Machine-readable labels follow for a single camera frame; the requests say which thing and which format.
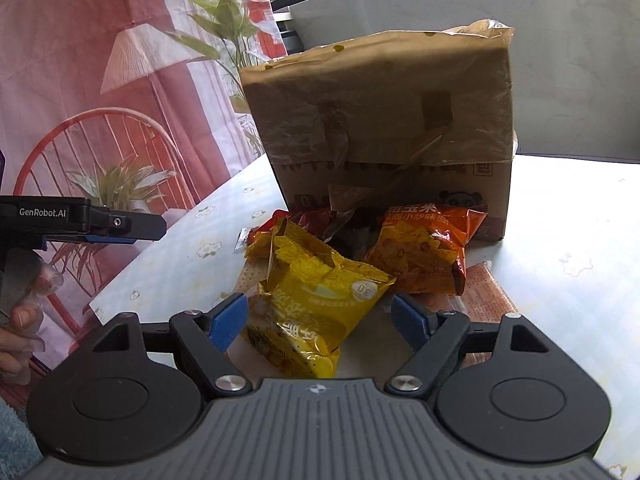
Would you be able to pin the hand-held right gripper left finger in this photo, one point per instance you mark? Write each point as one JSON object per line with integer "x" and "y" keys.
{"x": 227, "y": 322}

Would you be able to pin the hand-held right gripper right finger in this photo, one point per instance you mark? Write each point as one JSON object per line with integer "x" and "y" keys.
{"x": 407, "y": 321}

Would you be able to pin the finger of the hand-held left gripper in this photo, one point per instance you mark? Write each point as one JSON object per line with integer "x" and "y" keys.
{"x": 145, "y": 227}

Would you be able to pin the clear cracker packet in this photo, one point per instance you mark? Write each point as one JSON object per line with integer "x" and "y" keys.
{"x": 252, "y": 275}

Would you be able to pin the orange snack packet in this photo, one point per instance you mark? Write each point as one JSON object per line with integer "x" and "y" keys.
{"x": 420, "y": 255}

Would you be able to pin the clear red printed packet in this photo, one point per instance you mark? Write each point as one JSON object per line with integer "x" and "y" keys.
{"x": 487, "y": 295}

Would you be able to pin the yellow snack packet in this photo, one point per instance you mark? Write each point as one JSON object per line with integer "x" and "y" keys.
{"x": 310, "y": 290}

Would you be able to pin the brown cardboard box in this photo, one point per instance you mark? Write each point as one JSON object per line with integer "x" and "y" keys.
{"x": 375, "y": 110}

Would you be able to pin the person's left hand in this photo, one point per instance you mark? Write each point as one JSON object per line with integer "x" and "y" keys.
{"x": 22, "y": 320}

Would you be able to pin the small white sachet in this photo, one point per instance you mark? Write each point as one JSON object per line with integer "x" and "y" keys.
{"x": 242, "y": 238}

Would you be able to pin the red snack packet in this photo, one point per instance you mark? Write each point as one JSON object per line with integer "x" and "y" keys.
{"x": 307, "y": 220}

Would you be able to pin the printed curtain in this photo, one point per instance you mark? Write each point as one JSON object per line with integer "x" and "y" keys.
{"x": 100, "y": 85}

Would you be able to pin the white floral tablecloth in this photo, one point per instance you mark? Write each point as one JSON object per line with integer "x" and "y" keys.
{"x": 560, "y": 220}

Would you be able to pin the blue fuzzy cloth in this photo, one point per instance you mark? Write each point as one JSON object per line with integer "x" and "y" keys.
{"x": 12, "y": 440}

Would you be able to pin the white panel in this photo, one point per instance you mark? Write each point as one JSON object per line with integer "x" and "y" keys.
{"x": 575, "y": 75}

